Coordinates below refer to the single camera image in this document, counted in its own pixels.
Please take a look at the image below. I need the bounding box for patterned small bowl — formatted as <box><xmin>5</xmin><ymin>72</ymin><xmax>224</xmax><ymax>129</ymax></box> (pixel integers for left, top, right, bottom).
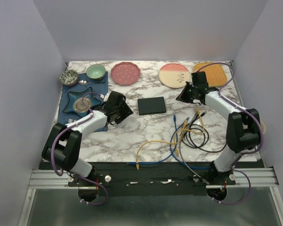
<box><xmin>58</xmin><ymin>70</ymin><xmax>79</xmax><ymax>87</ymax></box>

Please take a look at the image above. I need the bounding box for grey ethernet cable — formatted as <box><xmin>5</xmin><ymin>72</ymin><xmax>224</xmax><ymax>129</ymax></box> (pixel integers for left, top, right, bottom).
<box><xmin>178</xmin><ymin>110</ymin><xmax>209</xmax><ymax>185</ymax></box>

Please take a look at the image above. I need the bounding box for black ethernet cable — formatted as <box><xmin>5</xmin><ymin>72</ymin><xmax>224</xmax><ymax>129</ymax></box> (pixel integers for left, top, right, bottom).
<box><xmin>186</xmin><ymin>124</ymin><xmax>227</xmax><ymax>153</ymax></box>
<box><xmin>181</xmin><ymin>112</ymin><xmax>209</xmax><ymax>149</ymax></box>

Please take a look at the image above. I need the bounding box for silver spoon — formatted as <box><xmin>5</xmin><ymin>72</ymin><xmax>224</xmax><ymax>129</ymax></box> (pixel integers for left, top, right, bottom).
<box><xmin>78</xmin><ymin>80</ymin><xmax>105</xmax><ymax>85</ymax></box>

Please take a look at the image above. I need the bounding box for black network switch box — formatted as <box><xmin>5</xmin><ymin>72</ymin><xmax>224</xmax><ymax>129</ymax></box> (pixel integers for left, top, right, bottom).
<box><xmin>137</xmin><ymin>97</ymin><xmax>166</xmax><ymax>115</ymax></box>

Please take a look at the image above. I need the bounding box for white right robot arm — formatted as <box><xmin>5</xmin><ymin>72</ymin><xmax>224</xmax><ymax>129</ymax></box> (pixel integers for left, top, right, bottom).
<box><xmin>188</xmin><ymin>72</ymin><xmax>263</xmax><ymax>185</ymax></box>

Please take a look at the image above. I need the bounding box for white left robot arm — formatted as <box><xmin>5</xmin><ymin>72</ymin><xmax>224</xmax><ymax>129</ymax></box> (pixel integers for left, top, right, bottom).
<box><xmin>42</xmin><ymin>91</ymin><xmax>133</xmax><ymax>186</ymax></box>

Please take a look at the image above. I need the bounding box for small round saucer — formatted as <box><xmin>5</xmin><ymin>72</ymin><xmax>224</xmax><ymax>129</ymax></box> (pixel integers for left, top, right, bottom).
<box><xmin>73</xmin><ymin>98</ymin><xmax>92</xmax><ymax>113</ymax></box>

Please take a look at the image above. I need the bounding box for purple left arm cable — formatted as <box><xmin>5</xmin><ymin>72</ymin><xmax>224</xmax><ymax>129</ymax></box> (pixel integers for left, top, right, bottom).
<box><xmin>50</xmin><ymin>92</ymin><xmax>109</xmax><ymax>206</ymax></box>

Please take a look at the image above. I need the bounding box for cream and pink plate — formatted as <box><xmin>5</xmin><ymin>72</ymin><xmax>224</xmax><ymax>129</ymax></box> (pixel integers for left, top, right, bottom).
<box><xmin>158</xmin><ymin>63</ymin><xmax>191</xmax><ymax>89</ymax></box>

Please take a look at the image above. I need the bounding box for floral paper cup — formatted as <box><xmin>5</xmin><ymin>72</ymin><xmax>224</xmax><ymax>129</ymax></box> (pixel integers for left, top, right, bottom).
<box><xmin>260</xmin><ymin>121</ymin><xmax>266</xmax><ymax>134</ymax></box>

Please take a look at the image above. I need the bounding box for blue cloth placemat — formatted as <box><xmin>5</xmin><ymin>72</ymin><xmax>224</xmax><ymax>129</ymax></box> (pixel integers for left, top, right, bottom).
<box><xmin>57</xmin><ymin>72</ymin><xmax>108</xmax><ymax>124</ymax></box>

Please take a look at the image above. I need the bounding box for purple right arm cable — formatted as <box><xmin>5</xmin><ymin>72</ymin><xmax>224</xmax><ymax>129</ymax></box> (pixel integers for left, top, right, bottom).
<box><xmin>195</xmin><ymin>62</ymin><xmax>266</xmax><ymax>205</ymax></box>

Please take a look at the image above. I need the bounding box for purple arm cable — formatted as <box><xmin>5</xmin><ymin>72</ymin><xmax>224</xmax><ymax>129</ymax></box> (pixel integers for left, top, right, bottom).
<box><xmin>50</xmin><ymin>92</ymin><xmax>109</xmax><ymax>206</ymax></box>
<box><xmin>195</xmin><ymin>62</ymin><xmax>266</xmax><ymax>205</ymax></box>

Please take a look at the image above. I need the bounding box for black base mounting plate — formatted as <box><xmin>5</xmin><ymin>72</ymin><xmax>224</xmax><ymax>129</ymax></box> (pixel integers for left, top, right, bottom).
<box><xmin>39</xmin><ymin>161</ymin><xmax>266</xmax><ymax>197</ymax></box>

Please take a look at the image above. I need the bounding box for blue star shaped dish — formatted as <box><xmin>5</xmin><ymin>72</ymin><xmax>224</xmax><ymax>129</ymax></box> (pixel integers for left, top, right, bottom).
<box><xmin>59</xmin><ymin>87</ymin><xmax>102</xmax><ymax>120</ymax></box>

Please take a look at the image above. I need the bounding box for pink dotted plate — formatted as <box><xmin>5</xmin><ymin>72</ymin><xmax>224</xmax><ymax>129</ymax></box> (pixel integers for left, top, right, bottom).
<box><xmin>110</xmin><ymin>62</ymin><xmax>141</xmax><ymax>86</ymax></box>

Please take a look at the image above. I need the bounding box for green ceramic bowl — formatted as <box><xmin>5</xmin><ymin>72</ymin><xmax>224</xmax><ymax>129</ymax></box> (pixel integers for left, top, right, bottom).
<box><xmin>86</xmin><ymin>64</ymin><xmax>106</xmax><ymax>80</ymax></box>

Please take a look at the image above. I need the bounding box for orange woven square tray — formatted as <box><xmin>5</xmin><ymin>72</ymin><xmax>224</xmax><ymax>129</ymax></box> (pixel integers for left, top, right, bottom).
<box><xmin>193</xmin><ymin>62</ymin><xmax>228</xmax><ymax>87</ymax></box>

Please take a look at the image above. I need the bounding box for aluminium frame rail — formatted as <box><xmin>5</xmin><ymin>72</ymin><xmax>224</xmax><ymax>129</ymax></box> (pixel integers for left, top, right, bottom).
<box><xmin>28</xmin><ymin>168</ymin><xmax>279</xmax><ymax>189</ymax></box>

